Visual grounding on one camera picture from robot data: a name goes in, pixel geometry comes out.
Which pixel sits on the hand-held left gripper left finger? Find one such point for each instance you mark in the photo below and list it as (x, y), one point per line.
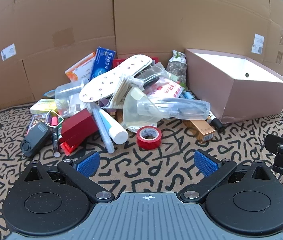
(89, 164)

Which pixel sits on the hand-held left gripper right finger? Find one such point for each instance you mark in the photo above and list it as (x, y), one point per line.
(205, 163)

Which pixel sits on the small golden brown box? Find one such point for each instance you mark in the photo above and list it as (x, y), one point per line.
(201, 130)

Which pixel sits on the clear plastic tube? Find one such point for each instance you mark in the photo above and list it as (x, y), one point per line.
(104, 133)

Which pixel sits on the long clear plastic case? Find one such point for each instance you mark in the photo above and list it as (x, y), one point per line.
(181, 107)

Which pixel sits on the red tape roll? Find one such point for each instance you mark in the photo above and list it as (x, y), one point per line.
(149, 136)

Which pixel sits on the brown cardboard box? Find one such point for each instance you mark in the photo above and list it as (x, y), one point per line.
(231, 92)

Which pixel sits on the translucent plastic bag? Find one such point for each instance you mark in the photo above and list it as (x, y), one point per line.
(134, 112)

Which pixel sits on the red-print plastic bag packet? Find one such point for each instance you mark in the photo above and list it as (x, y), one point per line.
(167, 90)

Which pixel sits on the white dotted insole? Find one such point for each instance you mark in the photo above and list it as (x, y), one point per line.
(111, 80)

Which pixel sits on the zip bag with black item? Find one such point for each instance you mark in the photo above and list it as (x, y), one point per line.
(154, 76)

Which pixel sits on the shiny red lid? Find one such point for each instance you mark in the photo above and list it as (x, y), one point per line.
(69, 148)

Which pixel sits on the dark red box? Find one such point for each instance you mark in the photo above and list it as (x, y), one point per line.
(79, 127)

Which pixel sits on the white permanent marker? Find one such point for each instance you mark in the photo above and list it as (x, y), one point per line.
(216, 123)

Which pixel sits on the white tube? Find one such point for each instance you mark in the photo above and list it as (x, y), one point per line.
(114, 130)

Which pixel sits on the pink highlighter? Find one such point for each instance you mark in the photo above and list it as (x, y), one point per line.
(54, 121)

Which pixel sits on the black key fob device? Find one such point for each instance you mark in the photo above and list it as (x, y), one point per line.
(35, 140)

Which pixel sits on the dark printed packet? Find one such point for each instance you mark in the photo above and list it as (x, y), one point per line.
(35, 121)

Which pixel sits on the light blue marker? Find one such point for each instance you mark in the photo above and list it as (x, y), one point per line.
(191, 96)

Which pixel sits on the clear plastic cup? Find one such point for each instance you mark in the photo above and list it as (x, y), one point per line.
(67, 97)

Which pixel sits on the dark blue marker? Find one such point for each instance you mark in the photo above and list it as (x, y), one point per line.
(184, 95)

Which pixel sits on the yellow green box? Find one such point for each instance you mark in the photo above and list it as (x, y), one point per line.
(41, 105)

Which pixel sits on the orange white medicine box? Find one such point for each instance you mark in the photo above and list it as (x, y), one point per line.
(80, 71)

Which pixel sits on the white shipping label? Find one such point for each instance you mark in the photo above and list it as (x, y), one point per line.
(7, 52)
(258, 43)

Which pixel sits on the dried herb sachet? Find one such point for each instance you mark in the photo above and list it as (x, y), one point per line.
(177, 66)

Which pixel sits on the blue medicine box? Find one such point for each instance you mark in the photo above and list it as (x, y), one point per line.
(102, 62)

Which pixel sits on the large brown cardboard sheet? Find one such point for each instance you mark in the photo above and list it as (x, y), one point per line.
(181, 17)
(56, 17)

